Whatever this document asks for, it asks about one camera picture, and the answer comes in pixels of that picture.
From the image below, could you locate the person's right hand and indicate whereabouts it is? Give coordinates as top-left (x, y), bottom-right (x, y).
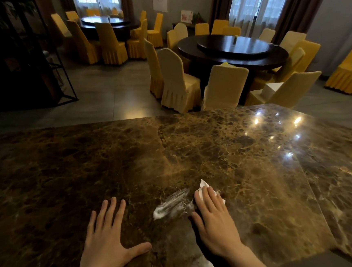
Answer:
top-left (188, 183), bottom-right (245, 261)

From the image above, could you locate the person's left hand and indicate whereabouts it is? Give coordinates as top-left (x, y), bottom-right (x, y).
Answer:
top-left (73, 194), bottom-right (154, 267)

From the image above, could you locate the white paper tissue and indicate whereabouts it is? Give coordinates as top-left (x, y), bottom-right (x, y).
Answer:
top-left (197, 177), bottom-right (226, 207)

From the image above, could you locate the person's right forearm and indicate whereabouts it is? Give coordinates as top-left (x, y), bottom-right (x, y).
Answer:
top-left (225, 242), bottom-right (274, 267)

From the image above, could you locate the white foam smear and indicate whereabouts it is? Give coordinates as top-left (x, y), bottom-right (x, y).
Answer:
top-left (151, 187), bottom-right (197, 221)

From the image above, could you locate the group of pale yellow covered chairs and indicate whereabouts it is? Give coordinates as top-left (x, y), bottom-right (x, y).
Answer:
top-left (142, 10), bottom-right (326, 121)

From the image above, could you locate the large round dark dining table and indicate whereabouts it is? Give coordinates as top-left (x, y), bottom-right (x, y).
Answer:
top-left (176, 27), bottom-right (292, 90)

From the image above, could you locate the dark wooden turntable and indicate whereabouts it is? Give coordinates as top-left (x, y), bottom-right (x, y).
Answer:
top-left (196, 29), bottom-right (276, 64)

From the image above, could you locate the black metal shelf rack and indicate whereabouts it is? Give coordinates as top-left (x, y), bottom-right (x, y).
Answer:
top-left (0, 0), bottom-right (79, 112)

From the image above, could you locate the group of bright yellow covered chairs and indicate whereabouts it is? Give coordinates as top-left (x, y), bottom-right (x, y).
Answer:
top-left (50, 2), bottom-right (168, 71)

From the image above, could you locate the green potted plant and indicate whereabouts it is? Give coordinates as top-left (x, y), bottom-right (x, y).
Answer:
top-left (191, 12), bottom-right (206, 25)

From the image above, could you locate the yellow skirted banquet chair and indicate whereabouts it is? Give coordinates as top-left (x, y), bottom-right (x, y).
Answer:
top-left (321, 39), bottom-right (352, 97)

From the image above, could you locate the red and white sign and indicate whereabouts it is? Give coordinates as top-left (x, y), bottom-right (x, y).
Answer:
top-left (180, 9), bottom-right (195, 24)

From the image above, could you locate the round dark table glass top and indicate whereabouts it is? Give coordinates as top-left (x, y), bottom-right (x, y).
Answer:
top-left (78, 12), bottom-right (142, 46)

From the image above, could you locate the sheer white window curtain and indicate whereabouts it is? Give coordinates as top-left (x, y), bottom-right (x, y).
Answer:
top-left (227, 0), bottom-right (302, 40)
top-left (73, 0), bottom-right (123, 19)

